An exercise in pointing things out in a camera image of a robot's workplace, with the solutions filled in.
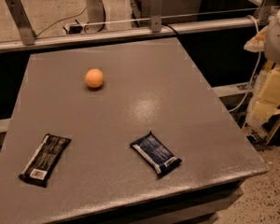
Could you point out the metal guard rail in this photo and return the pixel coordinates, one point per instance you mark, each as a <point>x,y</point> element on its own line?
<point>126,35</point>

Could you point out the yellow wooden stick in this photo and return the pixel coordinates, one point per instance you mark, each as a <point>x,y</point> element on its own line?
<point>273,137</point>

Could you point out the metal rail bracket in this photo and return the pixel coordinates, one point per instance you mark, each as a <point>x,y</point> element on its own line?
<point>22,22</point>
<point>264,10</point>
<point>155,15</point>

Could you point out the grey pedestal post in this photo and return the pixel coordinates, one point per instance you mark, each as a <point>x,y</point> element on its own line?
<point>96,15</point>

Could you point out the orange fruit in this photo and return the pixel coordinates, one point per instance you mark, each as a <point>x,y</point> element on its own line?
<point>94,78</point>

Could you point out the blue rxbar wrapper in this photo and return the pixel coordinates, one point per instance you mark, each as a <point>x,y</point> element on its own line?
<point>156,153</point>

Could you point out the middle metal rail bracket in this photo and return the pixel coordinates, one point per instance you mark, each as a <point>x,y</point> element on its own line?
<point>155,15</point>

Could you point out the grey cabinet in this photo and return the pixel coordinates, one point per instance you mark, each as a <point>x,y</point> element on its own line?
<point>172,11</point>

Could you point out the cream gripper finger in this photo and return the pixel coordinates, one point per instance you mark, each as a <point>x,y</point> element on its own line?
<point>264,110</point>
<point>270,92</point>

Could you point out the left metal rail bracket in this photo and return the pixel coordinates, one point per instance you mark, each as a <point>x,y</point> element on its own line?
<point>22,22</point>

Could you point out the right metal rail bracket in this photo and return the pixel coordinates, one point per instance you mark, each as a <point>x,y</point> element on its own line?
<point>264,10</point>

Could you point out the black rxbar wrapper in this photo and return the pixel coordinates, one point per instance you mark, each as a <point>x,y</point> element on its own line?
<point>39,168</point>

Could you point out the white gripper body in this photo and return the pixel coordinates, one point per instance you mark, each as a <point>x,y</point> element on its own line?
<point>278,36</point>

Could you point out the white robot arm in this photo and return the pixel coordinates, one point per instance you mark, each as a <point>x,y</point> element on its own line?
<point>268,41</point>

